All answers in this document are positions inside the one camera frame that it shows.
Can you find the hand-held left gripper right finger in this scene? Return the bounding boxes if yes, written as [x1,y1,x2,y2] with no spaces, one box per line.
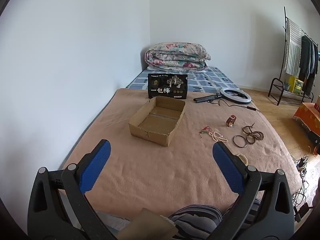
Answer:
[207,141,295,240]

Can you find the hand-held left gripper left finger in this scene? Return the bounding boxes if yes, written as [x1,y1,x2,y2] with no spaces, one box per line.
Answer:
[27,139,112,240]

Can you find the thin metal bangle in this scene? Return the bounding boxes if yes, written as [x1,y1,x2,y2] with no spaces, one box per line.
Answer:
[233,135,248,147]

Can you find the pearl necklace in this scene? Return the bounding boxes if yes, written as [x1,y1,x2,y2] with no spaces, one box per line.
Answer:
[208,131,228,143]

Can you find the red string necklace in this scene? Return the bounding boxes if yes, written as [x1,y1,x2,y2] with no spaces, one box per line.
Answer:
[199,126,213,139]

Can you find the cardboard box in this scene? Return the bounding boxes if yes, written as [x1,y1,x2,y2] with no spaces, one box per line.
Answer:
[129,96,186,147]

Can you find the person's striped trouser legs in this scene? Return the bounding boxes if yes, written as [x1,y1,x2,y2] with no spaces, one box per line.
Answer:
[168,197,262,240]

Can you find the black folded tripod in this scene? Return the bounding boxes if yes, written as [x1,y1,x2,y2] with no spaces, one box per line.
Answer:
[193,93,223,103]

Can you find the white power strip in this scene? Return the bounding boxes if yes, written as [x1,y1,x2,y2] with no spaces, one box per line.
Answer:
[296,155,309,170]

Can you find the beige cardboard piece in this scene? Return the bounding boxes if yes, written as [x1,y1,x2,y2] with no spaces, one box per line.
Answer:
[117,207,178,240]

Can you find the blue patterned bedsheet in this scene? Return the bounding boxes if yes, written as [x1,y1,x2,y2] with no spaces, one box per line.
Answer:
[126,66,238,93]

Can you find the orange covered table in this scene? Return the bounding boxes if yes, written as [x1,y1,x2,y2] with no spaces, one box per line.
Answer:
[294,102,320,140]

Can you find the black snack bag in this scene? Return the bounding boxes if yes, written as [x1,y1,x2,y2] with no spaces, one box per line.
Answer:
[147,73,188,100]

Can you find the yellow box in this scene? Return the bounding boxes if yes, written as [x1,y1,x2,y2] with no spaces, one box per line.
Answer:
[289,76,304,94]

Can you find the folded floral quilt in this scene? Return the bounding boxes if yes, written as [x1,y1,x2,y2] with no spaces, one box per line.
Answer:
[145,42,211,70]

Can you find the striped hanging towel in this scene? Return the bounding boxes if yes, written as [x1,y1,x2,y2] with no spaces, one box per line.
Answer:
[284,18,302,77]

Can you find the dark hanging clothes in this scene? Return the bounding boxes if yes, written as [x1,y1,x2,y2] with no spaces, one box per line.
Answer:
[299,35,319,95]

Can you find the black metal clothes rack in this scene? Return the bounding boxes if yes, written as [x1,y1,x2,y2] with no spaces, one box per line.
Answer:
[268,6,320,105]

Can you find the brown wooden bead necklace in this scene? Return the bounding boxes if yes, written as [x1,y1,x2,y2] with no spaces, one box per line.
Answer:
[242,122,264,145]

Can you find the black ring light cable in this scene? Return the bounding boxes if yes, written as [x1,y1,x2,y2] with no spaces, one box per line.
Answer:
[209,99,261,113]

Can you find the white ring light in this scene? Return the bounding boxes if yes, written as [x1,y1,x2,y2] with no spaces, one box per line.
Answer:
[220,87,252,105]

